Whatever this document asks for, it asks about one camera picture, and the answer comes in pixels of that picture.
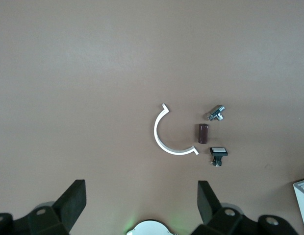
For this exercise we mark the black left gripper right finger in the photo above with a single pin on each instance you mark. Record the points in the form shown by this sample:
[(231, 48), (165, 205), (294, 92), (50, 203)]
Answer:
[(208, 203)]

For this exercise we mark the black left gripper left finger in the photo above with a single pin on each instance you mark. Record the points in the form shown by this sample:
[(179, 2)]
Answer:
[(68, 203)]

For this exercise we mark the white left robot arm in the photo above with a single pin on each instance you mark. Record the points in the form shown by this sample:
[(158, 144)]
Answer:
[(152, 228)]

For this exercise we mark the white drawer cabinet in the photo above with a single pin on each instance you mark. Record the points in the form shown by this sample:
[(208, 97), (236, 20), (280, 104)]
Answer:
[(302, 203)]

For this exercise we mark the dark brown terminal block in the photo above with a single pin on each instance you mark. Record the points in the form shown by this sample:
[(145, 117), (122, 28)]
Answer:
[(202, 133)]

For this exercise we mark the white semicircular plastic clamp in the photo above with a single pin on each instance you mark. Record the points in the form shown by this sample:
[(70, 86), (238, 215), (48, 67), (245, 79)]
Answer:
[(155, 133)]

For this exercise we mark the chrome metal fitting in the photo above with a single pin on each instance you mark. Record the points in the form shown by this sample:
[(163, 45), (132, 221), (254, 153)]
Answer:
[(215, 112)]

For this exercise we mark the black switch with white cap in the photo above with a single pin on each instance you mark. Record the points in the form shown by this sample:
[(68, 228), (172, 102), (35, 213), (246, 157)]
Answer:
[(218, 151)]

